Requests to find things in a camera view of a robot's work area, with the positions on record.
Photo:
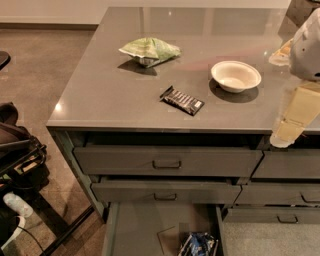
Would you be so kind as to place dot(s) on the open bottom left drawer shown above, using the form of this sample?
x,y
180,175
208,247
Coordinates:
x,y
159,229

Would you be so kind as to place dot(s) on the grey counter cabinet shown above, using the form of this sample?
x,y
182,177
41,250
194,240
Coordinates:
x,y
110,93

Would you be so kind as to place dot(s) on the dark round stool edge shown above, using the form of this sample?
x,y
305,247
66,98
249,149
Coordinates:
x,y
4,59

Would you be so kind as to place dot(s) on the green chip bag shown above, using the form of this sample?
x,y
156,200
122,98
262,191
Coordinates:
x,y
150,51

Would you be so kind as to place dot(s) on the middle left drawer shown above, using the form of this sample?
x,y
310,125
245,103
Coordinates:
x,y
165,191

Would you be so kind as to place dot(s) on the white paper bowl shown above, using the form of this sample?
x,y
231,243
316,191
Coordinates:
x,y
235,76

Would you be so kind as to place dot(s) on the top left drawer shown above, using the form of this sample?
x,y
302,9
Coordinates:
x,y
169,155

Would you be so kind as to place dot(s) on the blue chip bag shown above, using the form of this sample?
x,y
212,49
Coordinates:
x,y
199,244

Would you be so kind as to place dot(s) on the top right drawer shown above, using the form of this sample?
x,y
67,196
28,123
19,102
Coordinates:
x,y
299,161

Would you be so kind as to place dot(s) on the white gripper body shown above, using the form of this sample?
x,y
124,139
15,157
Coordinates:
x,y
306,53

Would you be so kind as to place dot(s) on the dark chocolate bar wrapper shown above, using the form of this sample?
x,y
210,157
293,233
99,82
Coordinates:
x,y
182,101

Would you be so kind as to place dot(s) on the middle right drawer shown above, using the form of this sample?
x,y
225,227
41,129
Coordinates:
x,y
279,194

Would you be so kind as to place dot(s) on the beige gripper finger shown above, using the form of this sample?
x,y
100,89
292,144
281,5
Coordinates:
x,y
281,56
303,108

